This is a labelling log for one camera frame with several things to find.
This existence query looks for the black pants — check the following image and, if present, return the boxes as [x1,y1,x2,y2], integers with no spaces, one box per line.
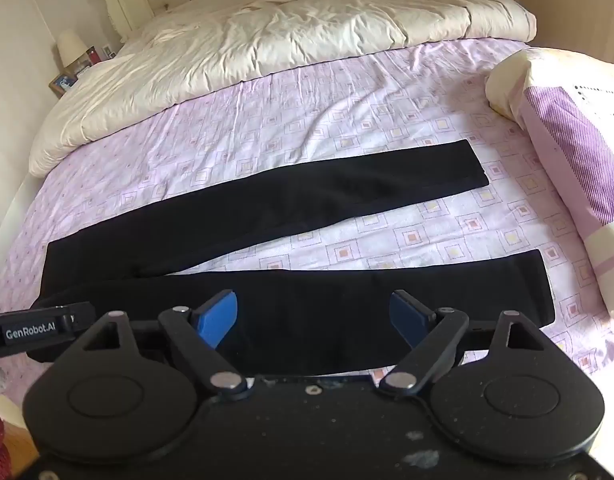
[26,140,555,376]

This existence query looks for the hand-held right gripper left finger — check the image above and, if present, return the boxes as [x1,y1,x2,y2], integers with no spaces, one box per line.
[80,289,250,402]

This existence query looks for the cream table lamp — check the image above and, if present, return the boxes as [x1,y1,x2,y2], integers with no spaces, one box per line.
[56,29,86,68]

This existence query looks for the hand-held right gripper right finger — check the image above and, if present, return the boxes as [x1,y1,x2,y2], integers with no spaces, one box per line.
[378,289,544,397]

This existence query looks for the wooden picture frame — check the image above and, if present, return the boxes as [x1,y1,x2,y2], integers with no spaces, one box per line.
[48,73,79,99]

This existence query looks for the cream duvet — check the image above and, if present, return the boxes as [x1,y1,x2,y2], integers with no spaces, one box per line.
[27,0,538,178]

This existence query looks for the red box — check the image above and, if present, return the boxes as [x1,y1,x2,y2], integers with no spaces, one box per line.
[70,46,104,73]

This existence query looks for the purple striped pillow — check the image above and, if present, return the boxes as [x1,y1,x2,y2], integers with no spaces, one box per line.
[484,47,614,321]

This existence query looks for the pink patterned bed sheet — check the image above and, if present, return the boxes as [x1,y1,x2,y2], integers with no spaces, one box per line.
[0,37,614,401]

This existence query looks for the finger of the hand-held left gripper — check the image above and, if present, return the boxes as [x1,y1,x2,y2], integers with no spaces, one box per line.
[67,301,97,334]

